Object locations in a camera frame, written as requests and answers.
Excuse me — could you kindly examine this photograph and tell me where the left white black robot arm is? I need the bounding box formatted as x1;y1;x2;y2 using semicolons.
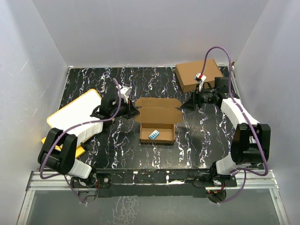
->
38;98;140;187

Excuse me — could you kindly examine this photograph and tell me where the white board yellow rim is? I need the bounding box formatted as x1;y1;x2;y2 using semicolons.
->
46;88;106;143

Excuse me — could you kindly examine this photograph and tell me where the closed brown cardboard box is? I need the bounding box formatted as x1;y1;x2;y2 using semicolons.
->
175;58;225;93

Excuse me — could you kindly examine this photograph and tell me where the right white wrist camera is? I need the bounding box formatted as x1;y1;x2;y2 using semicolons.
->
194;73;206;91

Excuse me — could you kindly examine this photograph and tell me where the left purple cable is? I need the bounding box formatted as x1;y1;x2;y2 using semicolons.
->
39;78;122;204

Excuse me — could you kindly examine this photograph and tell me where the small blue plastic piece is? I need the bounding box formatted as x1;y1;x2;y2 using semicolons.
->
149;130;160;140

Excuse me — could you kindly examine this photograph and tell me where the aluminium frame rail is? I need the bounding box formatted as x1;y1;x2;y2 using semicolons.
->
17;169;289;225

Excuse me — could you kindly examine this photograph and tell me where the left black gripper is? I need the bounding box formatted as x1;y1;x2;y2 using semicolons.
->
110;97;140;120

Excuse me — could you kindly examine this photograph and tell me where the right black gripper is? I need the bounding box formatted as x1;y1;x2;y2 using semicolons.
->
180;84;218;111

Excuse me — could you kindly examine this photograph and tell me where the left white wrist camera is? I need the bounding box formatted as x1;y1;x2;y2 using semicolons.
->
119;85;132;104

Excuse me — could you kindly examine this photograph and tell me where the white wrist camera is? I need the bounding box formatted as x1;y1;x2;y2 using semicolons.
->
194;73;206;91
119;85;132;104

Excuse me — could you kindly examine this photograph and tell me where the yellow flat board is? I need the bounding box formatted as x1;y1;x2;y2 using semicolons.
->
41;135;86;162

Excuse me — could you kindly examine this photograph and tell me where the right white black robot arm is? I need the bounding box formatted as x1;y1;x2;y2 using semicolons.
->
181;73;271;186

